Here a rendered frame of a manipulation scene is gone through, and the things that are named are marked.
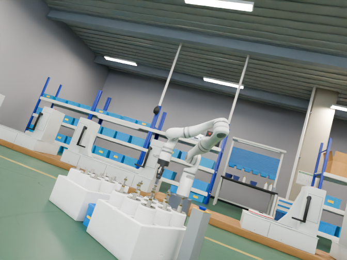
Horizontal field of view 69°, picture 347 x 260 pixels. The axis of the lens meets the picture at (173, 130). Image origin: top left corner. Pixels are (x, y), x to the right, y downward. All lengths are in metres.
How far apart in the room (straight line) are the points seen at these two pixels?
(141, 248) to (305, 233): 2.50
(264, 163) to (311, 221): 4.04
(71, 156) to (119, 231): 2.82
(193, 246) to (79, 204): 0.73
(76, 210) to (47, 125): 2.95
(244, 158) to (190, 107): 3.86
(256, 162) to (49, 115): 5.26
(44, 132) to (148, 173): 1.88
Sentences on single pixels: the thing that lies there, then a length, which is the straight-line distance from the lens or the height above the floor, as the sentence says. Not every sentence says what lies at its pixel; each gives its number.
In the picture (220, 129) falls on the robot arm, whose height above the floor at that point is 0.76.
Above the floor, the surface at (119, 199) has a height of 0.22.
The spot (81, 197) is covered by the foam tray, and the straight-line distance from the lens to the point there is 1.65.
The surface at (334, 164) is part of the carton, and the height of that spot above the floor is 1.67.
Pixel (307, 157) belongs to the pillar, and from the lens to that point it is 7.72.
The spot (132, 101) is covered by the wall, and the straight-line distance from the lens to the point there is 11.08.
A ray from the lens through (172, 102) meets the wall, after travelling 10.50.
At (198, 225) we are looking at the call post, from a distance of 1.27.
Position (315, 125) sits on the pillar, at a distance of 7.96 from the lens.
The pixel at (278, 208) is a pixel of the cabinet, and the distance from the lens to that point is 6.72.
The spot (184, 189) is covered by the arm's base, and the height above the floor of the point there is 0.36.
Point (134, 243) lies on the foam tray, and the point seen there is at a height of 0.10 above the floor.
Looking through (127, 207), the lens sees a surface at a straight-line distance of 1.33.
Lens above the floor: 0.44
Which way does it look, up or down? 9 degrees up
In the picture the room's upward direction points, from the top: 19 degrees clockwise
